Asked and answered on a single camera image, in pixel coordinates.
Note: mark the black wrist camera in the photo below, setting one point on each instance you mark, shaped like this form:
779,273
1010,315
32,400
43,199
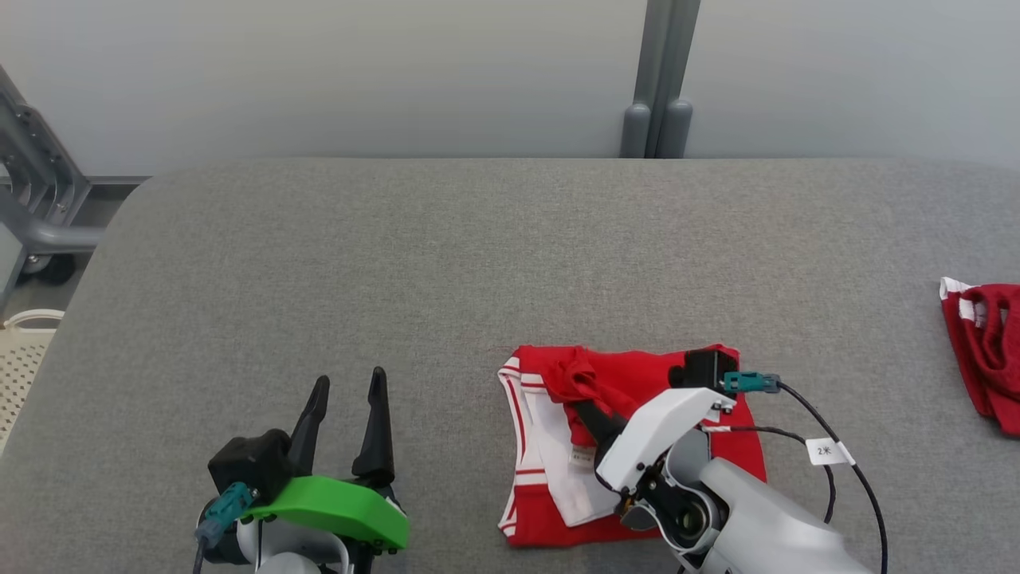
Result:
701,368
251,462

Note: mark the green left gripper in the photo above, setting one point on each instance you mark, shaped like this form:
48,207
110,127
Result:
335,510

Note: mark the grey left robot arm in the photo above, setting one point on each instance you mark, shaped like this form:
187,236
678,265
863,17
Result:
287,564

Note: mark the grey fabric sofa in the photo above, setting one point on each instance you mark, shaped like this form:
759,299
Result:
398,263

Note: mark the grey metal frame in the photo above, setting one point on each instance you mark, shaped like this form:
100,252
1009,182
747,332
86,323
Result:
48,235

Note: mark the grey partition post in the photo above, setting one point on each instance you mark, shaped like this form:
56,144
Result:
660,80

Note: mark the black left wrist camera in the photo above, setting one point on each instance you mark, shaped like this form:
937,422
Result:
251,462

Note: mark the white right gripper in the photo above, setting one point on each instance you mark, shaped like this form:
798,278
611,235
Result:
661,438

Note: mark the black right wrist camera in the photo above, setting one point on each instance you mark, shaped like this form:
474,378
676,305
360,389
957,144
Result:
701,368

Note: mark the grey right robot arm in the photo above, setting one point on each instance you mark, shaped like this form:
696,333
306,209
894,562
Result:
765,526

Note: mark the red Bulls shorts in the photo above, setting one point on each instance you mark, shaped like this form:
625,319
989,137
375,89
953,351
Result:
996,359

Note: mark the white perforated laundry basket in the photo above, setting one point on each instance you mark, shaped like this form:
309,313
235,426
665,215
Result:
20,367

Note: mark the red and white Bulls jersey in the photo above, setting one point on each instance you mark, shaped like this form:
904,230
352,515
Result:
637,367

